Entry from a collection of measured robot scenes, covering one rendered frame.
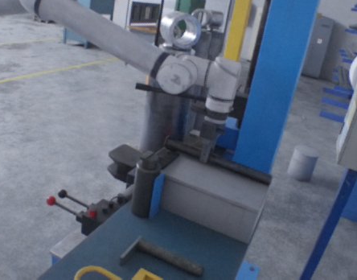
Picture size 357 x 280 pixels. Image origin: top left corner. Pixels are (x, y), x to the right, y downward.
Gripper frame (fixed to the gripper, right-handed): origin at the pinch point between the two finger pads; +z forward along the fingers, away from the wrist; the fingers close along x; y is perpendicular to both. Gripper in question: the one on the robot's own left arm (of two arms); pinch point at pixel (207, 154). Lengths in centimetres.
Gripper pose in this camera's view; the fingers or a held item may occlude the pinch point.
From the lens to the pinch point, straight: 119.1
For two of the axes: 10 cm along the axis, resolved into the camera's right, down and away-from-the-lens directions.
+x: 4.3, -2.8, 8.6
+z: -1.8, 9.1, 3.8
